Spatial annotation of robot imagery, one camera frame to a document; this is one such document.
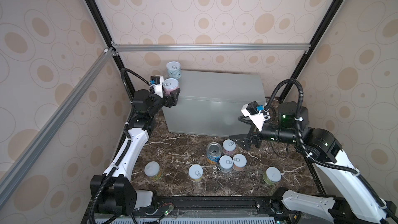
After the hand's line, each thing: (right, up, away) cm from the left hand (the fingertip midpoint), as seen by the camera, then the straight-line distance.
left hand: (175, 85), depth 71 cm
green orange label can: (+48, -45, +7) cm, 66 cm away
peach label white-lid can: (+32, -39, +11) cm, 52 cm away
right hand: (+25, -18, -15) cm, 34 cm away
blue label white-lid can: (+25, -40, +11) cm, 48 cm away
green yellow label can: (-12, -42, +6) cm, 44 cm away
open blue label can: (+19, -34, +10) cm, 40 cm away
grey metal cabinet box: (+18, -6, +25) cm, 31 cm away
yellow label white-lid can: (+9, -44, +8) cm, 45 cm away
